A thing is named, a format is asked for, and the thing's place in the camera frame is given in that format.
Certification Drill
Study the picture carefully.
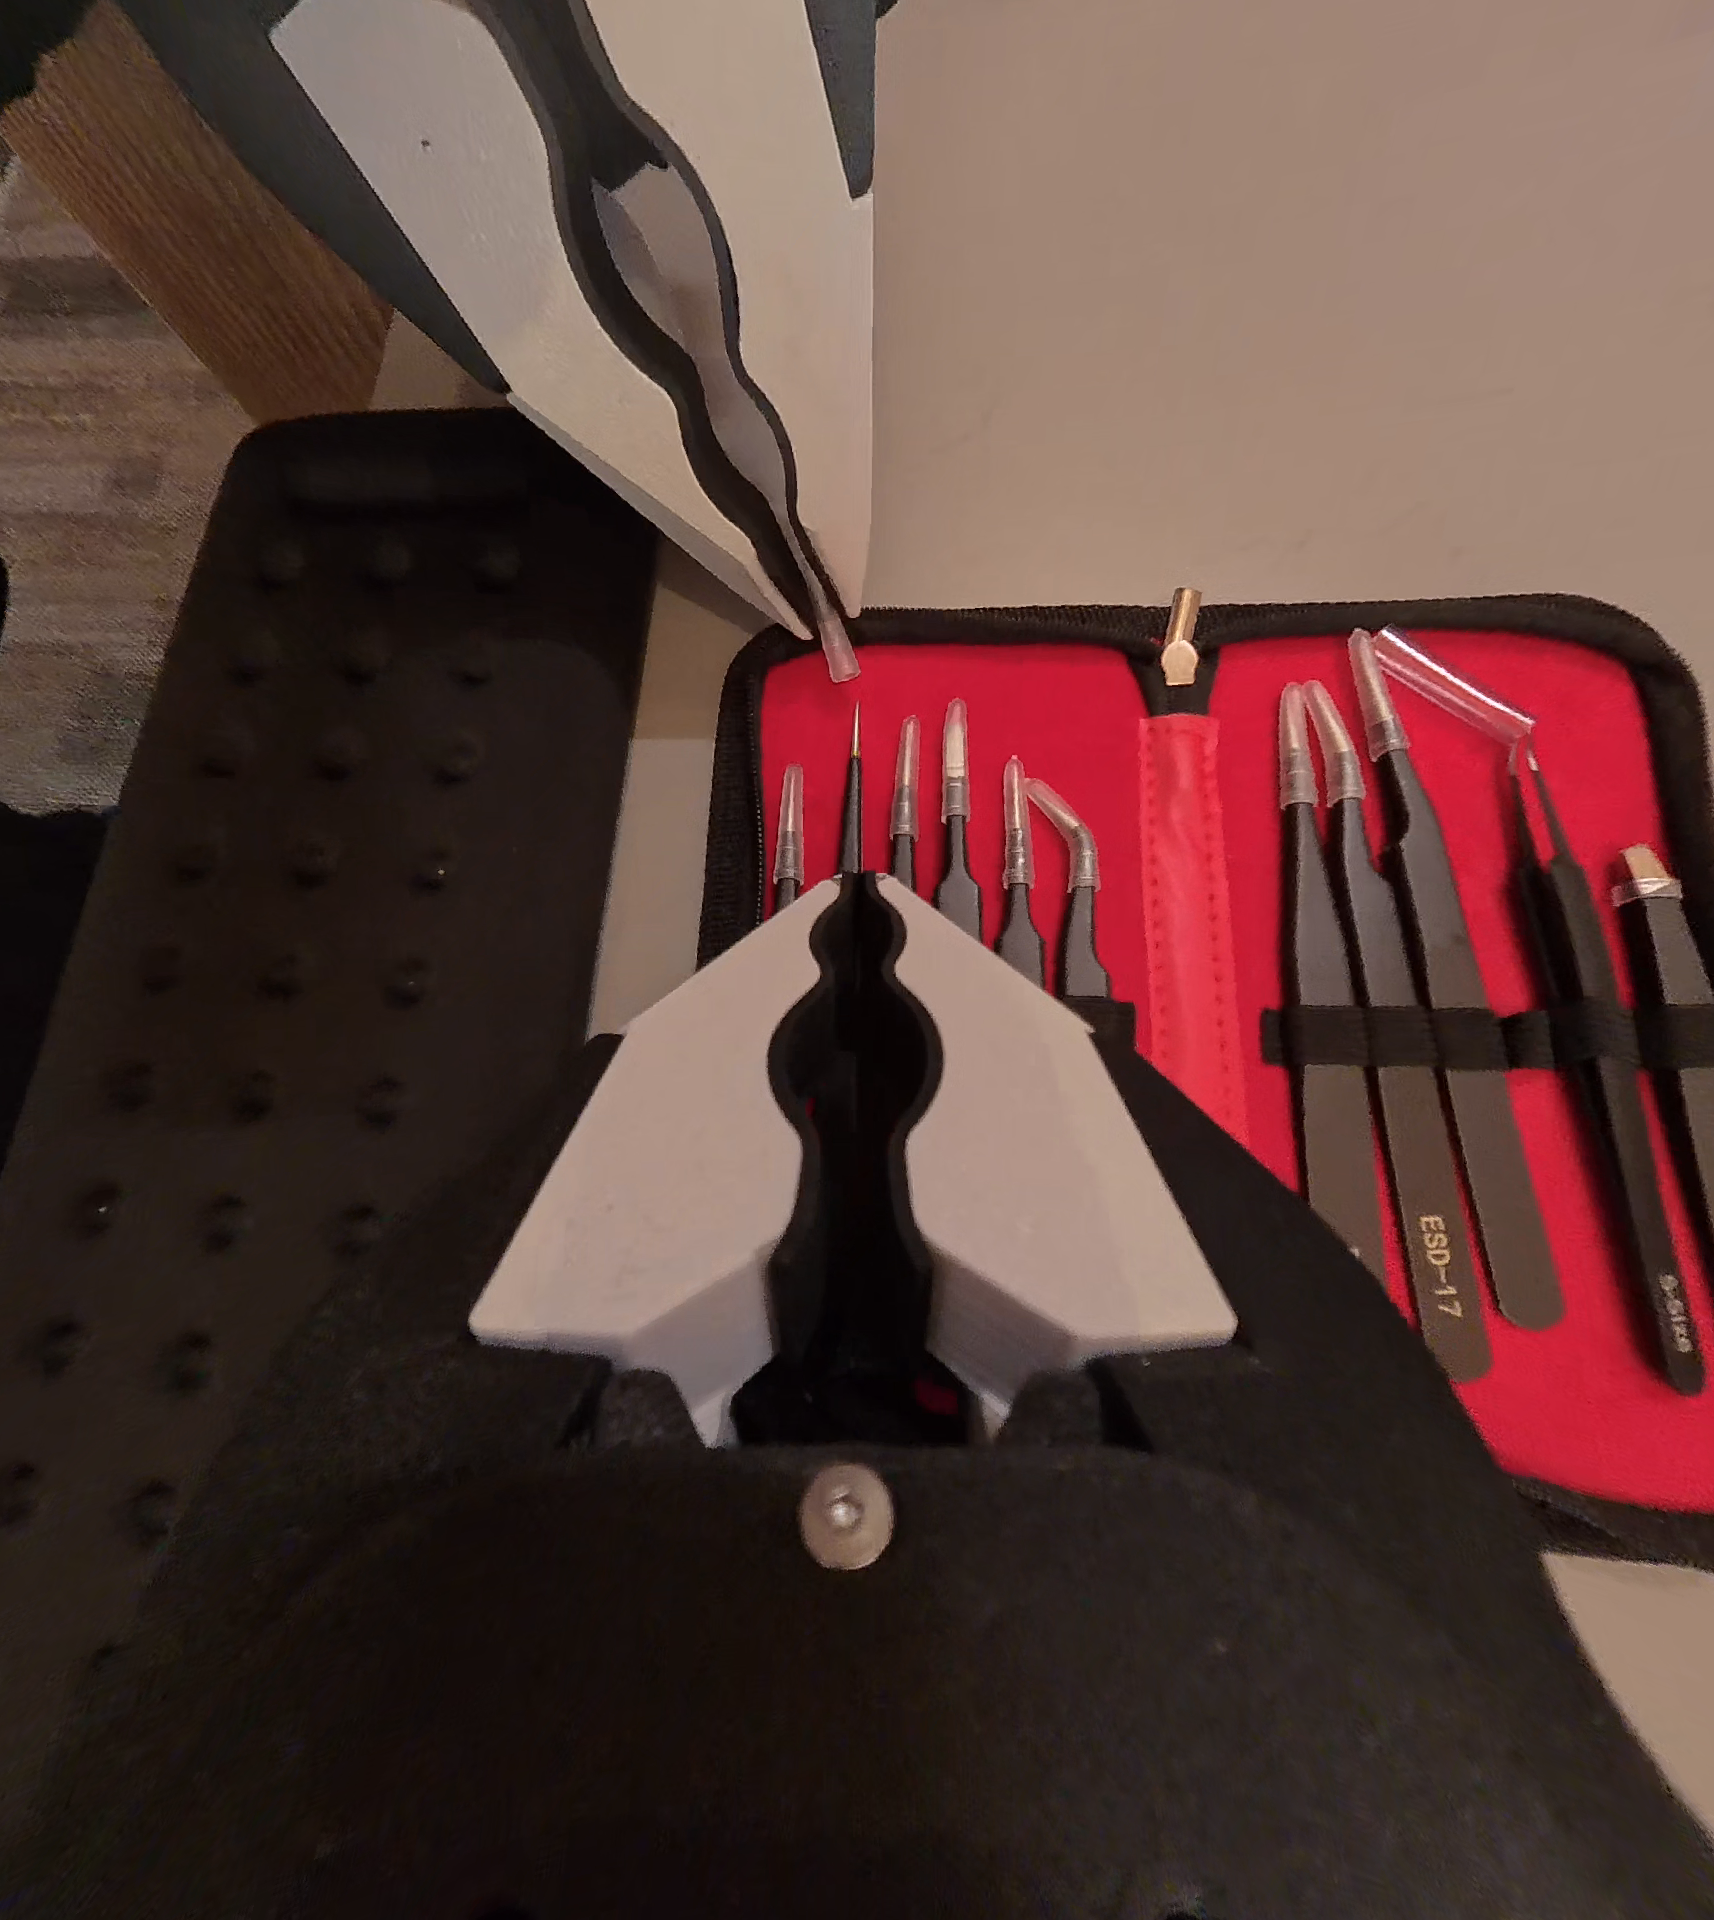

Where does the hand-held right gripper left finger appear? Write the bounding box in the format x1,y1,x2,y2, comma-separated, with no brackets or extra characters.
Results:
471,873,860,1449

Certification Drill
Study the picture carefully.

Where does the wooden beam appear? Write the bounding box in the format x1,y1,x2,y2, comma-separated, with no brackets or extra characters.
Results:
0,0,398,425

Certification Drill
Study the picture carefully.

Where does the long clear plastic tube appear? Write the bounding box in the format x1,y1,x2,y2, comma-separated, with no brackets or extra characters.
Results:
1375,625,1538,748

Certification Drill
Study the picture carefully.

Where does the black dimpled foam pad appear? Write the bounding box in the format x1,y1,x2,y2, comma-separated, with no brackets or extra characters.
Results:
0,407,661,1920

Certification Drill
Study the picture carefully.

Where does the black zip case red lining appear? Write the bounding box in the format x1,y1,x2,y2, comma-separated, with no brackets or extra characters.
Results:
698,591,1714,1583

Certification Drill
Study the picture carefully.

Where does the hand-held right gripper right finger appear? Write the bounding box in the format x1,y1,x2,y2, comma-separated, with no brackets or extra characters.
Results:
864,873,1238,1449

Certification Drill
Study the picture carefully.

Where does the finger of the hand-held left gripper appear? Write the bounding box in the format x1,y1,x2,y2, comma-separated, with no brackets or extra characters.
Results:
272,0,825,640
616,0,879,631

